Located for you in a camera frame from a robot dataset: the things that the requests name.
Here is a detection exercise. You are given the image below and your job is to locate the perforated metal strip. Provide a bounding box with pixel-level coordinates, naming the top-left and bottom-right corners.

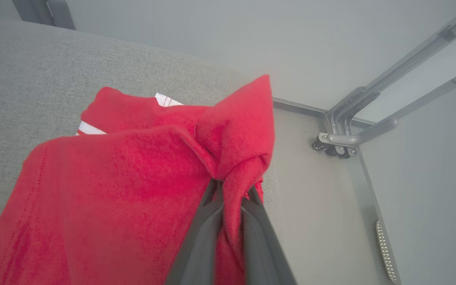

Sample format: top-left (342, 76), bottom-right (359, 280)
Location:
top-left (375, 220), bottom-right (398, 283)

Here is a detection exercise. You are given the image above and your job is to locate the grey fabric sofa surface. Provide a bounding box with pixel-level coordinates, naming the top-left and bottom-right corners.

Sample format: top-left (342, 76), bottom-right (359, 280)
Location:
top-left (0, 18), bottom-right (280, 285)

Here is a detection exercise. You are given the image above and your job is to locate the grey partition frame rail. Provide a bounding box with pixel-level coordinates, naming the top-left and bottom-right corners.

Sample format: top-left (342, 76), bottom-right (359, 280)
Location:
top-left (325, 0), bottom-right (456, 137)

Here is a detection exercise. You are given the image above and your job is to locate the grey partition base rail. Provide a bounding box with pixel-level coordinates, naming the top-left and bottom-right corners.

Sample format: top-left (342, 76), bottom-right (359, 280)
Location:
top-left (272, 97), bottom-right (375, 128)

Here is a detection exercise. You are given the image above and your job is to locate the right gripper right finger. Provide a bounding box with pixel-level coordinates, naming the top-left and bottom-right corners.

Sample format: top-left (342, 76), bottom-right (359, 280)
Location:
top-left (240, 185), bottom-right (298, 285)

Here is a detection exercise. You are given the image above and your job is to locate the red Bulls basketball jersey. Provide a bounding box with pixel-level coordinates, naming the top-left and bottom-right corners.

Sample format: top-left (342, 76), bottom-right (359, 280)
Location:
top-left (0, 74), bottom-right (276, 285)

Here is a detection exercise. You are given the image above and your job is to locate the grey partition foot bar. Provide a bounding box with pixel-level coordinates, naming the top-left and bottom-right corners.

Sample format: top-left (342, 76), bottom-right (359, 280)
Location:
top-left (317, 61), bottom-right (456, 148)

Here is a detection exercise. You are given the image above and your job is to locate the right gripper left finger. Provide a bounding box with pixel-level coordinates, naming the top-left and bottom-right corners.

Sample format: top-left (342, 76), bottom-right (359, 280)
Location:
top-left (165, 179), bottom-right (224, 285)

